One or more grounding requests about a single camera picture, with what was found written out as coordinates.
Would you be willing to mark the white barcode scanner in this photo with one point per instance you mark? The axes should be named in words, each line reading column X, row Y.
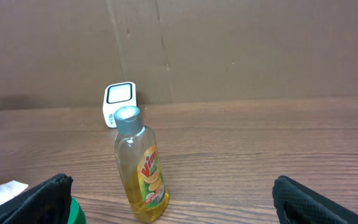
column 116, row 96

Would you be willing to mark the yellow dish soap bottle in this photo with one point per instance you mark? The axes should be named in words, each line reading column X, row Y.
column 139, row 165

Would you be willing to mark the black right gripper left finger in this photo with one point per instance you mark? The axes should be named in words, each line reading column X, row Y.
column 48, row 202

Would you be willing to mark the green lid white jar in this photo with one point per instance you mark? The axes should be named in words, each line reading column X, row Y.
column 77, row 215

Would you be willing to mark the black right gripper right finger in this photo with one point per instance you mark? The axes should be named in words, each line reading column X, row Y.
column 297, row 204

